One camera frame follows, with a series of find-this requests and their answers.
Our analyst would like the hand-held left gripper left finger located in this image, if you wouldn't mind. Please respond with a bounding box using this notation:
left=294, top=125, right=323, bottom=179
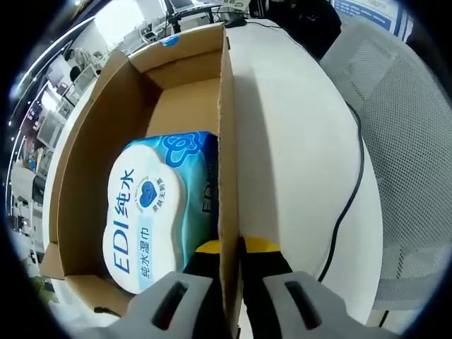
left=104, top=239, right=224, bottom=339

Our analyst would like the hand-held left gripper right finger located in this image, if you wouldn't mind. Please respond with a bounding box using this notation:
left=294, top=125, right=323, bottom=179
left=242, top=235, right=396, bottom=339

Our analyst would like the white soft wet wipes pack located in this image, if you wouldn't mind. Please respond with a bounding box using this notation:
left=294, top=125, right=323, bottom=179
left=102, top=131, right=220, bottom=295

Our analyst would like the brown cardboard shoe box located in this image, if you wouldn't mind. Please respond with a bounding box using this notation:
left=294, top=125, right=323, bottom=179
left=38, top=23, right=248, bottom=339

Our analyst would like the blue soft tissue pack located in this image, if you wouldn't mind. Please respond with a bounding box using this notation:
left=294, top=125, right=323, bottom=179
left=158, top=35, right=182, bottom=49

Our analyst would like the small black white gadget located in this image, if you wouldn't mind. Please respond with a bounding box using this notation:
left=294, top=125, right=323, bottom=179
left=93, top=306, right=121, bottom=318

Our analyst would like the white mesh chair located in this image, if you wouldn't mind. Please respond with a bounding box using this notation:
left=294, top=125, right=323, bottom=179
left=319, top=23, right=449, bottom=311

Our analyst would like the person's black shirt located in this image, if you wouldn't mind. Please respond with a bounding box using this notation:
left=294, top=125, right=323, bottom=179
left=246, top=0, right=342, bottom=59

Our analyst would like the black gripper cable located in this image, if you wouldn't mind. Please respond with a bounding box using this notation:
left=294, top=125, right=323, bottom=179
left=317, top=105, right=364, bottom=282

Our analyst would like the blue wall poster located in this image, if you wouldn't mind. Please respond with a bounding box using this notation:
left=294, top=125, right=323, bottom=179
left=331, top=0, right=416, bottom=38

